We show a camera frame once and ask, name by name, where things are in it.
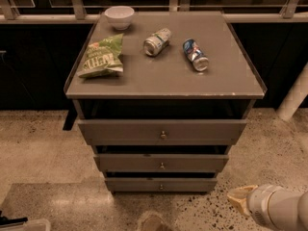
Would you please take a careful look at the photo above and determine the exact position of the grey drawer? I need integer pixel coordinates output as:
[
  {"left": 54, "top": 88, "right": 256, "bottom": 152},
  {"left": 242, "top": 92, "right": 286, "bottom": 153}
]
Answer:
[
  {"left": 78, "top": 119, "right": 246, "bottom": 145},
  {"left": 105, "top": 177, "right": 217, "bottom": 193},
  {"left": 94, "top": 154, "right": 228, "bottom": 172}
]

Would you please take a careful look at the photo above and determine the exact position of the grey bottom drawer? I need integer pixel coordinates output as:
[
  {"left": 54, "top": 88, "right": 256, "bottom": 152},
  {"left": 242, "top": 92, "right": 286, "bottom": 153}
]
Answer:
[{"left": 105, "top": 177, "right": 217, "bottom": 193}]

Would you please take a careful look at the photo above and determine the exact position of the grey three-drawer cabinet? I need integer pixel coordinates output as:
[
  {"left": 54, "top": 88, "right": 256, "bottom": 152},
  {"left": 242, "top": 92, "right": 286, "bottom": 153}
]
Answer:
[{"left": 65, "top": 12, "right": 267, "bottom": 180}]

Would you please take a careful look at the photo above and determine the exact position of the grey top drawer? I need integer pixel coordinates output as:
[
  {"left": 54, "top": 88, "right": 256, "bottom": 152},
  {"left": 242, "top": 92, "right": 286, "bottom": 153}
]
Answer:
[{"left": 78, "top": 119, "right": 246, "bottom": 145}]

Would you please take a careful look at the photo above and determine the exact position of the white pole at right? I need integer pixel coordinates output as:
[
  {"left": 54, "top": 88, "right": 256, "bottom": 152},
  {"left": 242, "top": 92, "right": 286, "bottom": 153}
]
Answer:
[{"left": 276, "top": 63, "right": 308, "bottom": 121}]

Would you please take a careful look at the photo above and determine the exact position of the blue pepsi can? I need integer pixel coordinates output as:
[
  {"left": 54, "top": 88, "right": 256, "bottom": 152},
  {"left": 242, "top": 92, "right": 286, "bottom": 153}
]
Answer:
[{"left": 183, "top": 38, "right": 209, "bottom": 72}]

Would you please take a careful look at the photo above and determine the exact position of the silver green soda can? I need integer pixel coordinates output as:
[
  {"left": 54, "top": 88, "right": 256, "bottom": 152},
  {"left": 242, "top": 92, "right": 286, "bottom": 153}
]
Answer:
[{"left": 143, "top": 28, "right": 172, "bottom": 57}]

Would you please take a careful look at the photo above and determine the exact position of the green chip bag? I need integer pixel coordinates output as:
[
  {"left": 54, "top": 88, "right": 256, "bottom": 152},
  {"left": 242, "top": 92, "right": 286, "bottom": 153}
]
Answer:
[{"left": 77, "top": 34, "right": 123, "bottom": 78}]

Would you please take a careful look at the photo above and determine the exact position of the white plastic bin corner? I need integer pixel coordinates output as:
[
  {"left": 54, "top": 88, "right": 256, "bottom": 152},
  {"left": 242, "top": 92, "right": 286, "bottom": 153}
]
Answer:
[{"left": 0, "top": 219, "right": 51, "bottom": 231}]

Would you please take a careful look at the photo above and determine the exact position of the white ceramic bowl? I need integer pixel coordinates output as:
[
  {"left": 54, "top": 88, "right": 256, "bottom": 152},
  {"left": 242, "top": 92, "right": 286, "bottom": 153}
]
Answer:
[{"left": 104, "top": 6, "right": 135, "bottom": 30}]

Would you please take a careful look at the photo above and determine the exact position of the black object at bottom left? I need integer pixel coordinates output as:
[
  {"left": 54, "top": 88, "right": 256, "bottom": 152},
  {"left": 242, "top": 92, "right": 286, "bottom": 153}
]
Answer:
[{"left": 0, "top": 211, "right": 28, "bottom": 226}]

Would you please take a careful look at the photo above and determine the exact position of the metal window railing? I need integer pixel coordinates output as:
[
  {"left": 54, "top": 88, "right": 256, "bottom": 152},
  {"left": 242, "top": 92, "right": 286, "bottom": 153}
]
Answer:
[{"left": 0, "top": 0, "right": 308, "bottom": 24}]

